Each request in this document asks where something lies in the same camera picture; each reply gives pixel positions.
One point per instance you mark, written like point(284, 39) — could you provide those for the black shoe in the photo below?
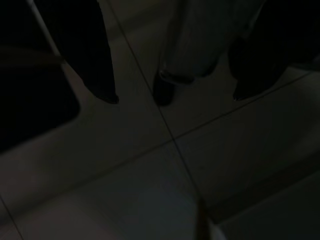
point(163, 90)

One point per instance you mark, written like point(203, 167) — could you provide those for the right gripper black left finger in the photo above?
point(90, 50)

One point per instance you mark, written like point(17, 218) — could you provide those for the white pole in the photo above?
point(46, 32)

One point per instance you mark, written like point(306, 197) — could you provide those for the person leg in light trousers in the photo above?
point(200, 37)

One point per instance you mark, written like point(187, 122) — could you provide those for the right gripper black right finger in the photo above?
point(270, 50)

